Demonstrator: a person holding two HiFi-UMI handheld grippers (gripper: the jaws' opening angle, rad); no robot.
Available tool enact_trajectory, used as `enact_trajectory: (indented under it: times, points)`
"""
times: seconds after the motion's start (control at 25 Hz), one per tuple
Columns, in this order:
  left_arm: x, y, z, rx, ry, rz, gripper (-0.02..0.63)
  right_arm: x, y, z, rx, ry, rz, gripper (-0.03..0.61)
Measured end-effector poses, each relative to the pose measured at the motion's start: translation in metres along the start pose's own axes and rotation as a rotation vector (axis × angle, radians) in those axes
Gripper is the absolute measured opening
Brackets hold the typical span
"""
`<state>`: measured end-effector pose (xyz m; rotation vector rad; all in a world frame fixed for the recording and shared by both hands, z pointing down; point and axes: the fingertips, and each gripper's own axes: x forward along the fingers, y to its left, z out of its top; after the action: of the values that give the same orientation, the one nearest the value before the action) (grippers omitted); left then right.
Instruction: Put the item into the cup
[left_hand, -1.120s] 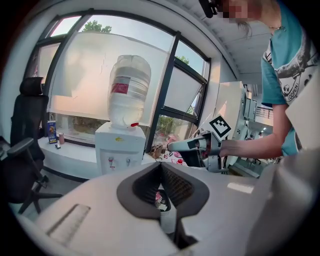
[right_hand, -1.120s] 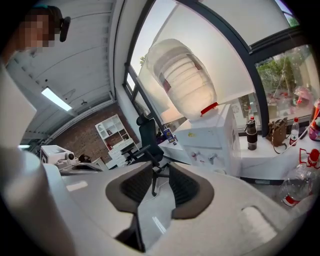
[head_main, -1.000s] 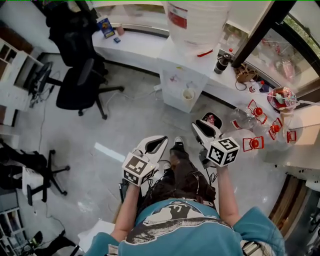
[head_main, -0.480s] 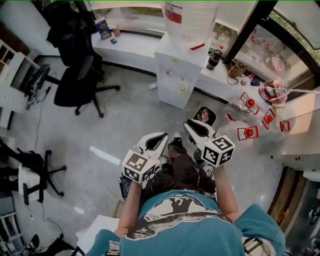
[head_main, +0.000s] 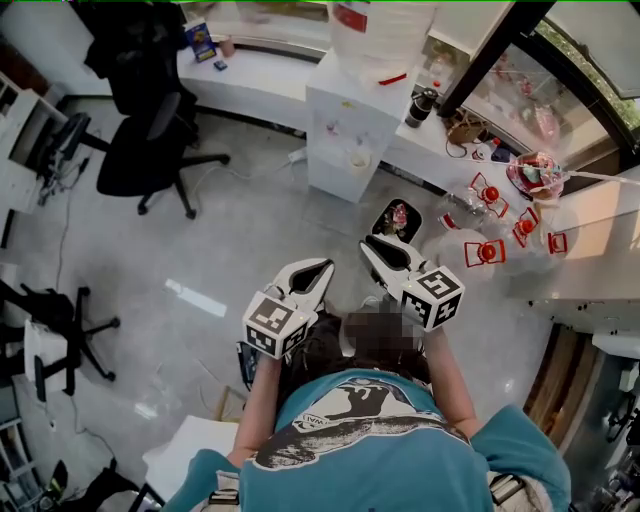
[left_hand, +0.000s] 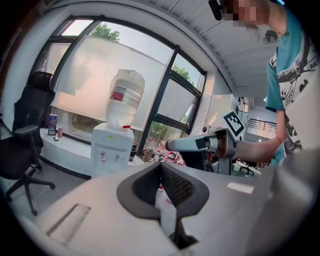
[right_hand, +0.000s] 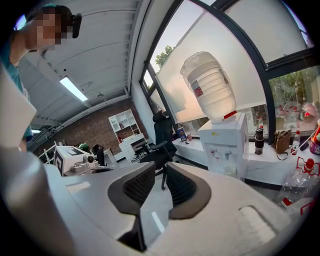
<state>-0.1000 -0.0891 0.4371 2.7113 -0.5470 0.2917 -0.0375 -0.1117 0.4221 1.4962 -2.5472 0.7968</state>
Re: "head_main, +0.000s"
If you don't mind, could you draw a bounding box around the white bottle with red cap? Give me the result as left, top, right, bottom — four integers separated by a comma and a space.
473, 137, 502, 162

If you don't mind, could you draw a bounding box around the black window post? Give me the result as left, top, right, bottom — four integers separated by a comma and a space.
437, 0, 557, 120

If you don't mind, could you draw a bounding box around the white shelf unit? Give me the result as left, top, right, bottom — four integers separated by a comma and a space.
0, 69, 70, 251

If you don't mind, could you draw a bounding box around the person's left forearm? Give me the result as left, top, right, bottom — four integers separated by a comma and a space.
227, 349, 285, 467

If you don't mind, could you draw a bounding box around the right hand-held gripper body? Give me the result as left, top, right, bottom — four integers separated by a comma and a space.
384, 259, 467, 333

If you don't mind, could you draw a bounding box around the brown woven bag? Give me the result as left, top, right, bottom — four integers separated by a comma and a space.
445, 108, 490, 147

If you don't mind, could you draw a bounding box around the black trash bin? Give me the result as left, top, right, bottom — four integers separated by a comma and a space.
370, 197, 424, 247

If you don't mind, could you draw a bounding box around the white water dispenser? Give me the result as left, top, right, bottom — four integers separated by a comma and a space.
305, 49, 420, 204

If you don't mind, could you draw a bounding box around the wooden panel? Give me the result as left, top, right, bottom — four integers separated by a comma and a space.
522, 323, 602, 451

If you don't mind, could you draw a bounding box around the large clear water bottle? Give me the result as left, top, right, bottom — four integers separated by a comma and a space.
327, 0, 437, 87

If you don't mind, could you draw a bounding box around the white flat board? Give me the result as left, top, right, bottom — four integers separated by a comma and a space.
141, 413, 242, 504

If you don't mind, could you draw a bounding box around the beige strap with buckle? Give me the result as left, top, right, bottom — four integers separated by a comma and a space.
485, 471, 527, 507
207, 469, 242, 512

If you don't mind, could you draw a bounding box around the white table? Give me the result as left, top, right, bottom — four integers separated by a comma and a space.
507, 163, 640, 324

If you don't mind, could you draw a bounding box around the blue printed box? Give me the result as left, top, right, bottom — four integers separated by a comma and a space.
183, 18, 218, 64

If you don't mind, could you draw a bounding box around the white window counter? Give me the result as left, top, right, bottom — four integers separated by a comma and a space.
176, 42, 534, 197

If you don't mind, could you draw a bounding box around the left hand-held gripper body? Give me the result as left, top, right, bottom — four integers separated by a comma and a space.
243, 284, 321, 361

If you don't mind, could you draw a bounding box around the black office chair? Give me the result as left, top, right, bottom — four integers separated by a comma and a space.
84, 0, 232, 221

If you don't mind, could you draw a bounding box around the clear jug with red handle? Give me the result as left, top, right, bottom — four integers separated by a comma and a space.
423, 227, 509, 277
530, 229, 571, 274
439, 171, 511, 222
504, 205, 544, 250

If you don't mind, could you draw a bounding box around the person's teal printed shirt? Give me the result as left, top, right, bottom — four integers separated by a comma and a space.
159, 368, 574, 512

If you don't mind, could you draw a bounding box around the pink round bowl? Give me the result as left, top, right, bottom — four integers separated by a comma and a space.
504, 151, 565, 202

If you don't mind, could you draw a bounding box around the person's right forearm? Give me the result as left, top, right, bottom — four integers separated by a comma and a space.
423, 327, 482, 442

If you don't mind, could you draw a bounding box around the black bag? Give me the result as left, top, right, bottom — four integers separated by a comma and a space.
63, 457, 142, 512

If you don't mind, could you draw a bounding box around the black thermos flask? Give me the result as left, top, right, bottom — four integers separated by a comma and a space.
403, 86, 440, 130

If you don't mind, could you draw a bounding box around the white power cable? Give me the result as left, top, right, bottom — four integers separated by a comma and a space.
192, 155, 294, 201

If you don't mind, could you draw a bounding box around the black swivel chair white seat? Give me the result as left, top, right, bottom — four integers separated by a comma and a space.
0, 278, 122, 401

